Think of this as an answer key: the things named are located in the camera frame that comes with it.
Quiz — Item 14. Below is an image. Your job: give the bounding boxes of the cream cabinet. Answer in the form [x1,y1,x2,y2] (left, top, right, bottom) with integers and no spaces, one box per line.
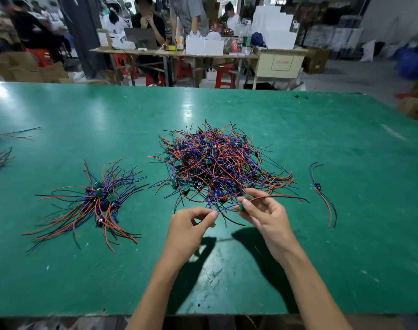
[250,48,309,90]

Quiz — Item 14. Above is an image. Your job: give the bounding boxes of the red plastic stool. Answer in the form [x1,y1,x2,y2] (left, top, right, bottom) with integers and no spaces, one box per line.
[27,48,52,67]
[214,64,239,89]
[176,57,193,81]
[113,53,132,78]

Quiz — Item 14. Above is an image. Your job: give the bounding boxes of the person's right forearm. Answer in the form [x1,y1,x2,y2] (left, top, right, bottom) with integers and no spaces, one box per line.
[278,247,353,330]

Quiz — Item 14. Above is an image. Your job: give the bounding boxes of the pile of wires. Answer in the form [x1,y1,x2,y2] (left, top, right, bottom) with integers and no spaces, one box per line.
[150,120,307,224]

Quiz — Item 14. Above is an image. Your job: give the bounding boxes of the heap of blue bags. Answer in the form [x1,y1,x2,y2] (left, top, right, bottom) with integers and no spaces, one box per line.
[394,44,418,81]

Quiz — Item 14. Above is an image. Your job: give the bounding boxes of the person's right hand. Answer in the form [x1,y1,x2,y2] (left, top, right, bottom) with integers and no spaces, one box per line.
[236,187,299,265]

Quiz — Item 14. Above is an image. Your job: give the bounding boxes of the person's left hand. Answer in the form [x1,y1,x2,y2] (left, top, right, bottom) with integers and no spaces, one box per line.
[162,207,220,269]

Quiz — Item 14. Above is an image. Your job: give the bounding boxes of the dark pillar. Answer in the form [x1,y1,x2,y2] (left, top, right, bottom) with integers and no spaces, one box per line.
[54,0,107,76]

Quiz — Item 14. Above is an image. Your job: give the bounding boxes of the person's left forearm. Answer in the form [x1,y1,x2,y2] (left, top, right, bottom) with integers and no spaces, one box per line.
[125,258,196,330]

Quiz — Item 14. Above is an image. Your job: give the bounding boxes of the row of cardboard boxes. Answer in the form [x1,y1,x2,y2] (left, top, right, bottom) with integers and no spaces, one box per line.
[0,51,67,83]

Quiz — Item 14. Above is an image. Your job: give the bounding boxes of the small wire bundle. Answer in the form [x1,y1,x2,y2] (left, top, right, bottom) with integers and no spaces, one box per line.
[308,161,338,228]

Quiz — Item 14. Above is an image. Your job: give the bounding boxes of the stack of white boxes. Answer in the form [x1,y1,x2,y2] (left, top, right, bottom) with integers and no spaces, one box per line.
[252,5,299,50]

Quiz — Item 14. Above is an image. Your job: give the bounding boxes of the grey laptop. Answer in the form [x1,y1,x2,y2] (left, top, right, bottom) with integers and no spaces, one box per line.
[124,27,158,50]

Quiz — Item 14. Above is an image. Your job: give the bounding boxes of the long wooden work table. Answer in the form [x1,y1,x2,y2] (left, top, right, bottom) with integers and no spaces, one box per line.
[90,46,309,87]

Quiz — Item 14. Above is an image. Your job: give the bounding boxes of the brown cardboard box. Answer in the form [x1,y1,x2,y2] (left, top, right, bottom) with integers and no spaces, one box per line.
[301,48,330,74]

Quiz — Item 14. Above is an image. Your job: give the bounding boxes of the row of white containers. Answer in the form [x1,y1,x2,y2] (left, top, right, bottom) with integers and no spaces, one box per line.
[185,32,225,56]

